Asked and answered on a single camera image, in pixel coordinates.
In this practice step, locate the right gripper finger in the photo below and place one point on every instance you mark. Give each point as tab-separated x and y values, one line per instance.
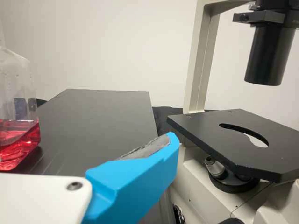
137	177

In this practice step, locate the cream microscope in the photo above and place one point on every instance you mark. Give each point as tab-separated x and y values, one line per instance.
233	144

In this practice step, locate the red liquid bottle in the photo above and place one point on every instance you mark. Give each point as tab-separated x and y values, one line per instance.
16	130

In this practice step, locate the black platform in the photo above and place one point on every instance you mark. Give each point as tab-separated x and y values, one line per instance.
93	126

